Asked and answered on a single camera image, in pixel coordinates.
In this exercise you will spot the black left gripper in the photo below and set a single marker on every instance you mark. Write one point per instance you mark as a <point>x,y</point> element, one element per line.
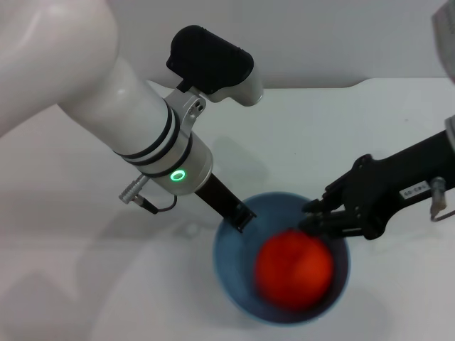
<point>218,199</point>

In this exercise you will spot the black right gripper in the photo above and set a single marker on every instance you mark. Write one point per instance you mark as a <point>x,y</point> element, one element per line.
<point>391,181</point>

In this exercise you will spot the blue bowl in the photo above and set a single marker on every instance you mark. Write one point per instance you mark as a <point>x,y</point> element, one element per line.
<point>234,270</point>

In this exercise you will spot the orange fruit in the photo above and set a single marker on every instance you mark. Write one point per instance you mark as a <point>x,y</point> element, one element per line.
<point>295,270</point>

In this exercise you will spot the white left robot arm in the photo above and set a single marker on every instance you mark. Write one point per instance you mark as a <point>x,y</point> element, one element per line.
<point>106,99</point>

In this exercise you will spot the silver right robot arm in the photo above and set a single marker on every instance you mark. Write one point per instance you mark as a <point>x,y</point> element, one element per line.
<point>451,135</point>

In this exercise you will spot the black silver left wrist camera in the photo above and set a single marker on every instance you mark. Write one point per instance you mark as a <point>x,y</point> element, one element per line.
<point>209,57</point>

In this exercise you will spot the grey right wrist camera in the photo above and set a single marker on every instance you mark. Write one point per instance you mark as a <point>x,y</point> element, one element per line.
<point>446,35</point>

